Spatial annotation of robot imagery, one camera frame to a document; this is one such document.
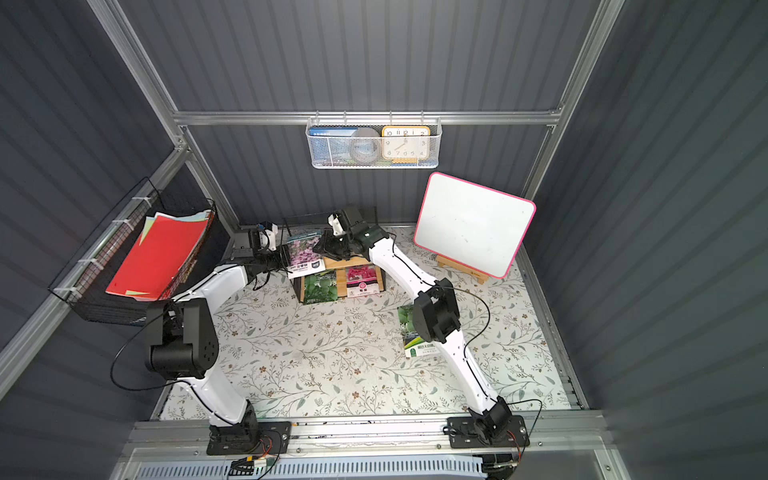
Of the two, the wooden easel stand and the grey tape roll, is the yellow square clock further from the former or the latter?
the wooden easel stand

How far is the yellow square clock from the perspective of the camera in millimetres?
888

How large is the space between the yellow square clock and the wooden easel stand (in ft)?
1.19

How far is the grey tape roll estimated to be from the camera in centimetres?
88

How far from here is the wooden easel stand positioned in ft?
3.32
